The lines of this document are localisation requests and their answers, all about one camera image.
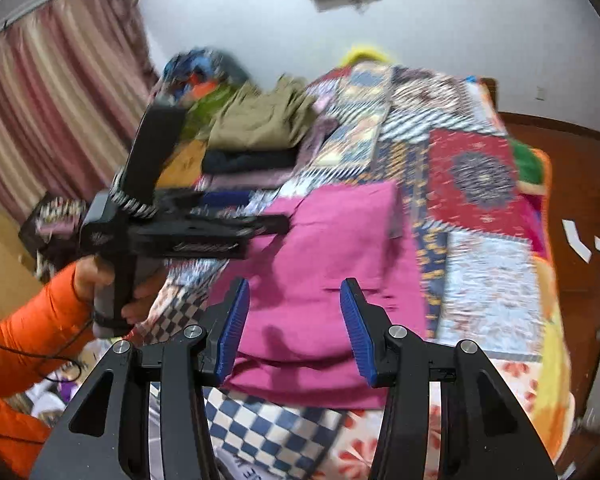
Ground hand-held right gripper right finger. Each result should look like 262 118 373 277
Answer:
340 277 558 480

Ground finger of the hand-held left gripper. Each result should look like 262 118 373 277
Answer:
245 213 291 236

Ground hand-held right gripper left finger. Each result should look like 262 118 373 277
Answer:
30 277 251 480

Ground pink pants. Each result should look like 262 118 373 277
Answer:
222 182 428 408

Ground person's left forearm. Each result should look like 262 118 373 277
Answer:
0 262 93 391

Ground olive green pants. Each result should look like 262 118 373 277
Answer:
207 76 318 151

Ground person's left hand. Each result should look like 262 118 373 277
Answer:
72 255 168 323

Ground dark purple folded clothing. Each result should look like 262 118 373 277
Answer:
202 125 331 194

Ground blue folded clothing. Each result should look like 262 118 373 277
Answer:
200 189 255 209

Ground black folded clothing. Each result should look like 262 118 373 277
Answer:
201 147 301 176

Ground green patterned bag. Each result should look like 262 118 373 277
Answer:
182 82 237 141

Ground pile of colourful bags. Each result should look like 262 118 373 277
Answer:
160 47 253 107

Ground dark patterned bag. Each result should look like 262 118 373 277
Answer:
20 192 97 270

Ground striped red curtain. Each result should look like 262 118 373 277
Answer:
0 0 159 226

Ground patchwork printed blanket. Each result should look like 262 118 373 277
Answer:
145 62 576 480

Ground tan cardboard panel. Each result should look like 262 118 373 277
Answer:
0 209 46 322

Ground white plastic bags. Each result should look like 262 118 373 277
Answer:
25 340 112 417

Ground yellow hoop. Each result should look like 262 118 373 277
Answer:
340 45 397 67

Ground thin black cable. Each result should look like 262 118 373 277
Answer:
0 337 83 382

